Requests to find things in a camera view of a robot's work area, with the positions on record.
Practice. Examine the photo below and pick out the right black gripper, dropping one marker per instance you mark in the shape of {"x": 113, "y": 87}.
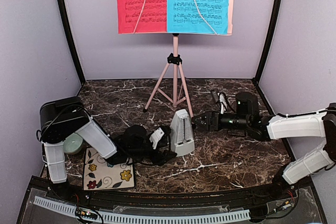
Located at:
{"x": 209, "y": 116}

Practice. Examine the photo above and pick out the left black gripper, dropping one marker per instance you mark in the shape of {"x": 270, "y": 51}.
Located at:
{"x": 161, "y": 160}

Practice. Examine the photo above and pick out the white metronome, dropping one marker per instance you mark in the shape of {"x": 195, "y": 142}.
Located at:
{"x": 182, "y": 138}

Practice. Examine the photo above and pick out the pink music stand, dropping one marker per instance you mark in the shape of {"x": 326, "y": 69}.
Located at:
{"x": 171, "y": 82}

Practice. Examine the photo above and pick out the blue sheet music paper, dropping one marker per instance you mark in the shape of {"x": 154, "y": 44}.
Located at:
{"x": 200, "y": 16}

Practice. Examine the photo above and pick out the red sheet music paper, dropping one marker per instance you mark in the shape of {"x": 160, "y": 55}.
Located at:
{"x": 142, "y": 16}

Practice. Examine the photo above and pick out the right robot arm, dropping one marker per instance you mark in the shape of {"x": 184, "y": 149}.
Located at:
{"x": 245, "y": 116}

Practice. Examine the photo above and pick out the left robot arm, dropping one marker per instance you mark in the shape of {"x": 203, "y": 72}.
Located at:
{"x": 65, "y": 118}

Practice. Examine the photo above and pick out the floral square plate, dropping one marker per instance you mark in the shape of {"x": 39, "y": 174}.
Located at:
{"x": 100, "y": 175}

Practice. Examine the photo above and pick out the pale green bowl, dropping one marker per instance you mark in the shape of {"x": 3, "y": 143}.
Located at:
{"x": 73, "y": 144}

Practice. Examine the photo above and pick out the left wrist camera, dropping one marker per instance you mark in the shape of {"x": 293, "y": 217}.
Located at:
{"x": 160, "y": 137}

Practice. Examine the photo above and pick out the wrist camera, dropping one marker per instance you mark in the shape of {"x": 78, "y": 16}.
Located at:
{"x": 160, "y": 137}
{"x": 222, "y": 101}

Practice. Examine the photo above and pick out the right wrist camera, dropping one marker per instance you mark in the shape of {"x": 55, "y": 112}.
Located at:
{"x": 222, "y": 101}

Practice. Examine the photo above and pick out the grey slotted cable duct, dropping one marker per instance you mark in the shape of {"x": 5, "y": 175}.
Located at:
{"x": 138, "y": 215}

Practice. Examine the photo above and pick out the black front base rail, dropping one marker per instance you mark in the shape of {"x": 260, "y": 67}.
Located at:
{"x": 298, "y": 204}

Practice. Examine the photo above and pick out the right black frame post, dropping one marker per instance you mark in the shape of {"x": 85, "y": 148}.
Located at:
{"x": 268, "y": 41}

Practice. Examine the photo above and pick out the black frame post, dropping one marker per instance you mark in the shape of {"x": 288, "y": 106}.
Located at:
{"x": 268, "y": 41}
{"x": 70, "y": 40}

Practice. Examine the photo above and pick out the left black frame post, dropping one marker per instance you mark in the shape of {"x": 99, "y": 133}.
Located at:
{"x": 70, "y": 40}

